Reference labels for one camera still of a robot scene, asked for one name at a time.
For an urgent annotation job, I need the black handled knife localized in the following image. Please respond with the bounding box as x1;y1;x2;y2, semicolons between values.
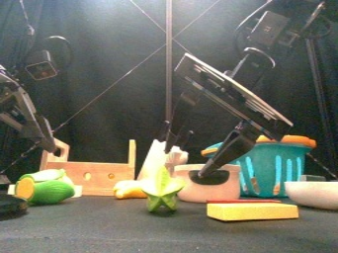
181;129;195;149
160;120;171;142

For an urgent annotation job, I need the light wooden rack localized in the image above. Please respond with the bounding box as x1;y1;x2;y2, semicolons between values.
38;137;137;198

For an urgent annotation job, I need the green toy star fruit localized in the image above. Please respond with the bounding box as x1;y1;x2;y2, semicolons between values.
141;164;185;213

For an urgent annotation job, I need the dark metal stand strut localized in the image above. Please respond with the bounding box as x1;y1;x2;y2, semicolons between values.
302;36;338;181

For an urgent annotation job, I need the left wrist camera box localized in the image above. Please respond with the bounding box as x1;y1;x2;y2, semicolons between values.
24;48;58;82

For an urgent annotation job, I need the white bowl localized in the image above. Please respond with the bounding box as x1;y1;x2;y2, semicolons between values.
283;180;338;211

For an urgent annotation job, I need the teal plastic basket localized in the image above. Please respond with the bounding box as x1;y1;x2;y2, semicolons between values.
200;133;318;199

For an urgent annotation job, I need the yellow toy banana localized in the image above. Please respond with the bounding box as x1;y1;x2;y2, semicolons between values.
112;179;149;200

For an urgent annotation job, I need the green and yellow corn toy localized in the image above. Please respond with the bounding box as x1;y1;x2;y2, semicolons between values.
13;176;76;206

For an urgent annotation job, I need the vertical metal frame post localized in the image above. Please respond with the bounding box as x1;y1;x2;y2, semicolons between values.
164;0;173;125

